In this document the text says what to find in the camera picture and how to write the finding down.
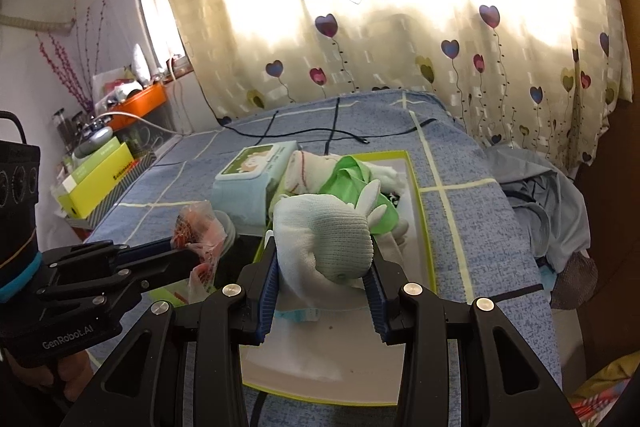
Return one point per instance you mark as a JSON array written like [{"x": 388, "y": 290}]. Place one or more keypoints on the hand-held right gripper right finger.
[{"x": 377, "y": 302}]

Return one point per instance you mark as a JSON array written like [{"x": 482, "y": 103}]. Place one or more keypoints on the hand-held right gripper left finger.
[{"x": 267, "y": 292}]

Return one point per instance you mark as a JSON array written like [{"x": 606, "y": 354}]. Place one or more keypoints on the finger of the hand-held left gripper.
[
  {"x": 150, "y": 249},
  {"x": 175, "y": 267}
]

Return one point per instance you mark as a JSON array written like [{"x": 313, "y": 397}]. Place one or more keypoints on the light blue sock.
[{"x": 300, "y": 314}]

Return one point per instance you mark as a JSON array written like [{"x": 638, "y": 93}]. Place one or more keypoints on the clear plastic packet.
[{"x": 200, "y": 232}]

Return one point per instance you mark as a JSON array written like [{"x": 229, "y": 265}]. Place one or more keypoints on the lime green cardboard box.
[{"x": 320, "y": 357}]

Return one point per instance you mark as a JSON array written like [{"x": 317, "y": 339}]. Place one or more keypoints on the light green cloth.
[{"x": 345, "y": 182}]

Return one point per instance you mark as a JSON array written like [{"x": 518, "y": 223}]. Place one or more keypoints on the beige sock with blue stripes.
[{"x": 307, "y": 169}]

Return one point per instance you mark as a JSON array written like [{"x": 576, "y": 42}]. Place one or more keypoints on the person's left hand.
[{"x": 35, "y": 379}]

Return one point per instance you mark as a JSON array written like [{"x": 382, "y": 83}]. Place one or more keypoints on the green plastic jar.
[{"x": 170, "y": 294}]

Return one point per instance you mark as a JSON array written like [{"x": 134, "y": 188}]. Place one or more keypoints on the white bowl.
[{"x": 229, "y": 232}]

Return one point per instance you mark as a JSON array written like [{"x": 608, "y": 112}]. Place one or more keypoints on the striped cardboard box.
[{"x": 130, "y": 179}]

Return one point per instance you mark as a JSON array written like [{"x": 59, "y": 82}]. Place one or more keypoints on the yellow green box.
[{"x": 95, "y": 194}]

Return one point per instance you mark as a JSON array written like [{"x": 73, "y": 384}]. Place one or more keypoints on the green white flat box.
[{"x": 92, "y": 164}]

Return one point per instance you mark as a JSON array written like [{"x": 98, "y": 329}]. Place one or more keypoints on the light blue wet wipes pack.
[{"x": 245, "y": 187}]

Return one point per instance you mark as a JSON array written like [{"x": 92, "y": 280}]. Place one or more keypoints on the blue plaid bed sheet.
[{"x": 475, "y": 232}]

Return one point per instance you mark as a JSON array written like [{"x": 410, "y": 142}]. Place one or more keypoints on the grey oval device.
[{"x": 95, "y": 139}]

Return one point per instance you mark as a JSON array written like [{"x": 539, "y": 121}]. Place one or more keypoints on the orange tray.
[{"x": 145, "y": 104}]

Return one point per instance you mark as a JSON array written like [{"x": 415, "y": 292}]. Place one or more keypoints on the glass jar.
[{"x": 62, "y": 127}]

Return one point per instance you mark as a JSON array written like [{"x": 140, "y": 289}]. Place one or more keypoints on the grey blue clothes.
[{"x": 540, "y": 207}]

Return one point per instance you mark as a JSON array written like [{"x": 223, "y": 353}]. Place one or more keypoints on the grey knit cloth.
[{"x": 575, "y": 282}]

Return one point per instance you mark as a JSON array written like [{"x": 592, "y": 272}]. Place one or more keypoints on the red branch decoration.
[{"x": 65, "y": 62}]

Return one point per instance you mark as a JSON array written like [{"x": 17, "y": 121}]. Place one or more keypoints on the window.
[{"x": 155, "y": 7}]

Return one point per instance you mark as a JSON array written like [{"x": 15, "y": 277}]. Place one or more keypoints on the colourful cloth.
[{"x": 605, "y": 387}]

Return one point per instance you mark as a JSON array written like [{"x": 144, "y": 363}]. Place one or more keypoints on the heart print curtain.
[{"x": 400, "y": 32}]

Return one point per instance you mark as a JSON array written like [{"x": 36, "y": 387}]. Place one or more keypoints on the brown wooden wardrobe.
[{"x": 627, "y": 157}]

